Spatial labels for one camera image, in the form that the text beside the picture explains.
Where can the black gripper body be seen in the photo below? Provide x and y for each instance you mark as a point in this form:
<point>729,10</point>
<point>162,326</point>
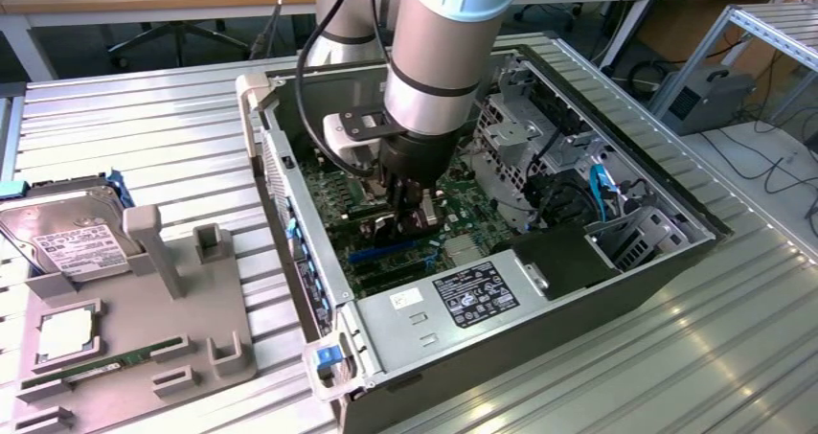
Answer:
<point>415,158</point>

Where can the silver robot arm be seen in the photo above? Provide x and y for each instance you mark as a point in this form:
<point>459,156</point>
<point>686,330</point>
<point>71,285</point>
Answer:
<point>434,46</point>

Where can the green RAM stick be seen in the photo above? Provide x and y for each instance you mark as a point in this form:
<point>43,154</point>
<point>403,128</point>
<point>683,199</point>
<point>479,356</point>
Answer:
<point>115,364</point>
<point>360,221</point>

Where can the green motherboard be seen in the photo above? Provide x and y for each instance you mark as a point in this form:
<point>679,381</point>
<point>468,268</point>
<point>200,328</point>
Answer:
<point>472,213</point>

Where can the silver chipset heat sink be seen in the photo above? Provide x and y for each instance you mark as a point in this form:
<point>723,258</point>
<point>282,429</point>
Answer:
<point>463,251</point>

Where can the blue expansion slot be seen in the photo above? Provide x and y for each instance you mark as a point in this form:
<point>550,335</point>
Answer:
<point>383,254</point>

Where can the long black expansion slot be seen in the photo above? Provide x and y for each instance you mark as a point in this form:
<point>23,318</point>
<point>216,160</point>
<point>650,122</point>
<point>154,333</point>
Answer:
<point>390,272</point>
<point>399,283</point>

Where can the metal disk bay cage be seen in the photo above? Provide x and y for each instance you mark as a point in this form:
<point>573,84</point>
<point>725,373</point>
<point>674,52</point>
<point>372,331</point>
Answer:
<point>518,137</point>

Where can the black plastic shroud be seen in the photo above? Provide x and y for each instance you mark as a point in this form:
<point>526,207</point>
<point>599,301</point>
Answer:
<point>562,261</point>

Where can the grey power supply unit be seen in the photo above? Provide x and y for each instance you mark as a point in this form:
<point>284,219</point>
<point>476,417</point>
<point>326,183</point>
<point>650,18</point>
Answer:
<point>408,328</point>

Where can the black office chair base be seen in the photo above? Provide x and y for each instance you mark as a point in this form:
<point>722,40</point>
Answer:
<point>182,30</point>
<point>504,12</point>

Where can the open black PC case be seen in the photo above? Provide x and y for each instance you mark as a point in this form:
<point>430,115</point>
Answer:
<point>511,367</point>

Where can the grey parts rack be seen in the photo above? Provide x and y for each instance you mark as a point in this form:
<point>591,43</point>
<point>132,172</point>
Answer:
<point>147,324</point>

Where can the grey box unit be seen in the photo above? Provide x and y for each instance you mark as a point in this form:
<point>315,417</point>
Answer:
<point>709,103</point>

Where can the hard disk with blue rails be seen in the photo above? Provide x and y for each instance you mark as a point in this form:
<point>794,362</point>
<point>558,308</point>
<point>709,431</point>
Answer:
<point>69,247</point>

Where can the silver CPU chip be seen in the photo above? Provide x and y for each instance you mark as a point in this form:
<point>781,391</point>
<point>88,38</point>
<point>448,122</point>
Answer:
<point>64,335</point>

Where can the wooden desk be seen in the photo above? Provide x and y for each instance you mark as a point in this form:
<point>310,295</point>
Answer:
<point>96,0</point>

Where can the silver drive bracket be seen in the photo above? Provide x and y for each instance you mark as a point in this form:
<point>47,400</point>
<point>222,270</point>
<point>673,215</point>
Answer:
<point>639,242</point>

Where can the aluminium frame table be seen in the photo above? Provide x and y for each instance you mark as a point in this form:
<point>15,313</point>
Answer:
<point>773,27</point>

